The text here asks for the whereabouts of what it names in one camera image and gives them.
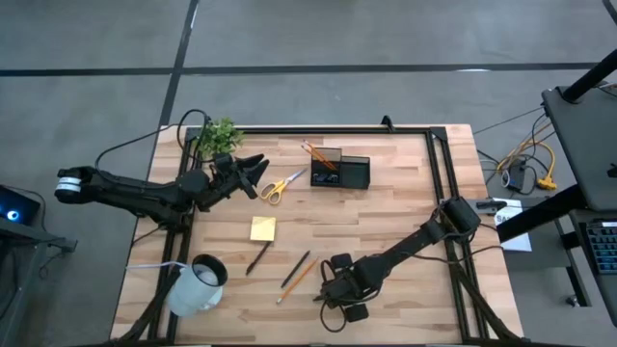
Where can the dark grey desk top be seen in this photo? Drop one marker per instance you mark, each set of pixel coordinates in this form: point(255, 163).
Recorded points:
point(588, 144)

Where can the black device blue light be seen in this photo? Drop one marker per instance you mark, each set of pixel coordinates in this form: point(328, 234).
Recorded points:
point(21, 205)

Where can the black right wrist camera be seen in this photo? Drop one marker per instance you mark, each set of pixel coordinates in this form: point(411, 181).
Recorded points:
point(357, 313)

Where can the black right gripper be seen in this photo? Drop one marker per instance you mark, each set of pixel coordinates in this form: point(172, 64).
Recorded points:
point(349, 282)

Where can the black mesh desk organizer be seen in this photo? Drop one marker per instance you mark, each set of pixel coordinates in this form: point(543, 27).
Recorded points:
point(356, 172)

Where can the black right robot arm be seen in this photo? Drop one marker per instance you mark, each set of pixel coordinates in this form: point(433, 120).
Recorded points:
point(414, 241)

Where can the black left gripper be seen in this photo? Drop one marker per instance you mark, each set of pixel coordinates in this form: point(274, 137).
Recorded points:
point(224, 173)

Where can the black power adapter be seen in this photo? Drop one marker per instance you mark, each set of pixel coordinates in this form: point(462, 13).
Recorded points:
point(517, 176)

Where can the black metal side stand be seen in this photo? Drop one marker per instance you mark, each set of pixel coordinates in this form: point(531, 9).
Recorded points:
point(34, 233)

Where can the black pole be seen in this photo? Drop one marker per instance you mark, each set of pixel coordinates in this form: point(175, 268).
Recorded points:
point(590, 79)

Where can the black frame clamp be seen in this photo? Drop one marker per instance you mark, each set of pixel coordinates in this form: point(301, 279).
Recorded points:
point(388, 123)

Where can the grey caster wheel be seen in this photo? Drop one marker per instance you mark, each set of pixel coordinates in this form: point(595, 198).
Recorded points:
point(573, 301)

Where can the white paper sheet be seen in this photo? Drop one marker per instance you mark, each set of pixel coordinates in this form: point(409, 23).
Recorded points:
point(518, 241)

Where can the yellow sticky note pad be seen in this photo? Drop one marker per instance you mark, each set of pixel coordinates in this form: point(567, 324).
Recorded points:
point(263, 229)

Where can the black computer keyboard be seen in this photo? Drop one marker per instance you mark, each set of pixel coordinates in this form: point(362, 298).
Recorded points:
point(605, 246)

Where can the white cylinder black rim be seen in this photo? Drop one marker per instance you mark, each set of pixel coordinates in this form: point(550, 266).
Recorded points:
point(193, 289)

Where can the black aluminium table frame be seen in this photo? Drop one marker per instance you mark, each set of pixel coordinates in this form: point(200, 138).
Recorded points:
point(313, 130)

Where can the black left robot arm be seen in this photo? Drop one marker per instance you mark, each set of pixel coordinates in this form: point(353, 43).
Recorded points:
point(125, 195)

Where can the green plant white pot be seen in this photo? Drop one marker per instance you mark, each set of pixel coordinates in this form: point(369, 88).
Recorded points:
point(219, 135)

